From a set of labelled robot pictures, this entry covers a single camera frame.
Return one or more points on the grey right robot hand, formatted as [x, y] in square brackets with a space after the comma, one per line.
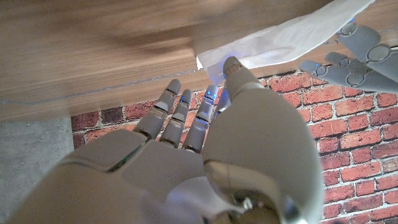
[255, 146]

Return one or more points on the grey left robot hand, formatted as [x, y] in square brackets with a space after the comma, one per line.
[367, 74]

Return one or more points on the white tissue sheet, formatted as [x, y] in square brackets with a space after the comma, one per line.
[289, 40]

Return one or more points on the red brick printed backdrop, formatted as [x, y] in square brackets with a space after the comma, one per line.
[357, 140]

